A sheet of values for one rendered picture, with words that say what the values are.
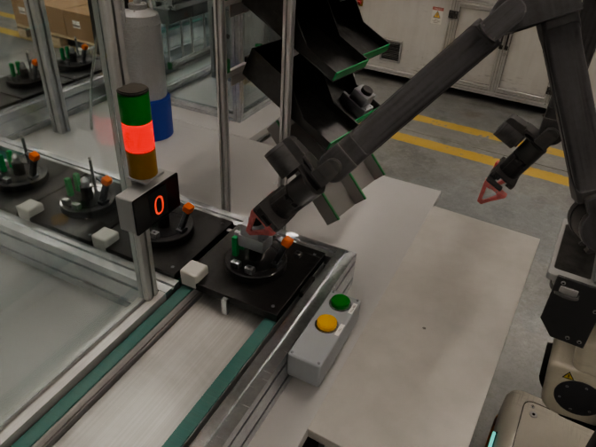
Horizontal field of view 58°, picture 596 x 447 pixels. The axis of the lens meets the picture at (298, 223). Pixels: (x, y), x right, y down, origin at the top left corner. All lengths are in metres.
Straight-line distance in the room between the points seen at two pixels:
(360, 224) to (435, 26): 3.76
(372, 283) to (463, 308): 0.23
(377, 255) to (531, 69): 3.78
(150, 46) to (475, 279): 1.26
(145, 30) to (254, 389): 1.28
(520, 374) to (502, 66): 3.18
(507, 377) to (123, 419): 1.77
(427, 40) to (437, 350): 4.22
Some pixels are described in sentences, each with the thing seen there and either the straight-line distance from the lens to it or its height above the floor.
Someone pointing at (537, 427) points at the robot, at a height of 0.28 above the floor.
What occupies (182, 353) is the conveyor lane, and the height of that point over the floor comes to 0.92.
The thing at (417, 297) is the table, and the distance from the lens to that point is 1.35.
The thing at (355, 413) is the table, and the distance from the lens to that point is 1.09.
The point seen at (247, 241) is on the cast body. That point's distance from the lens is 1.16.
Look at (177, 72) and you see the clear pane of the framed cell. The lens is 2.28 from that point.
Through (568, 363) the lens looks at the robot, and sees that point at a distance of 1.41.
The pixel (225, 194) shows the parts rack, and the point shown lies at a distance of 1.42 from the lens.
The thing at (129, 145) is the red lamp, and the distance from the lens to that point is 0.94.
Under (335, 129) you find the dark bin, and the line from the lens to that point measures 1.29.
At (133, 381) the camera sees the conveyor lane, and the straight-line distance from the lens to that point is 1.08.
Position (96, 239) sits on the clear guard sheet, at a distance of 0.99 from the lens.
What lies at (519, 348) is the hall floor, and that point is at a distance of 2.60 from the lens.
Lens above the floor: 1.73
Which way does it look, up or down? 34 degrees down
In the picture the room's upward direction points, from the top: 3 degrees clockwise
